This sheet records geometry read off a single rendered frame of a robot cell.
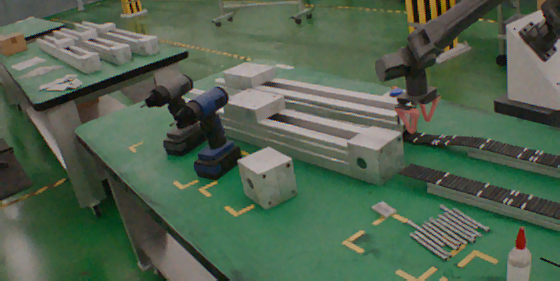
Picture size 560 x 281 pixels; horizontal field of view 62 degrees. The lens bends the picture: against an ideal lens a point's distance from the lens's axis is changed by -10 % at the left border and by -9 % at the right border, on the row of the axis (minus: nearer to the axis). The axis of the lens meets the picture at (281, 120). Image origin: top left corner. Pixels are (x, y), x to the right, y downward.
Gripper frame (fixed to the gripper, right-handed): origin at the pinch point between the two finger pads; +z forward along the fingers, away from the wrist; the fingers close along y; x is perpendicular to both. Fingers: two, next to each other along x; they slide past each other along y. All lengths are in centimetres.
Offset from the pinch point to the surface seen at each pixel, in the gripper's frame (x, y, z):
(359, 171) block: -1.0, 24.3, 2.2
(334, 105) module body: -25.1, 5.6, -3.4
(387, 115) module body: -6.3, 5.3, -3.6
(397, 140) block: 5.0, 16.3, -3.7
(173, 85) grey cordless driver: -58, 37, -17
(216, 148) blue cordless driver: -36, 40, -2
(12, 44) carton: -395, 14, -6
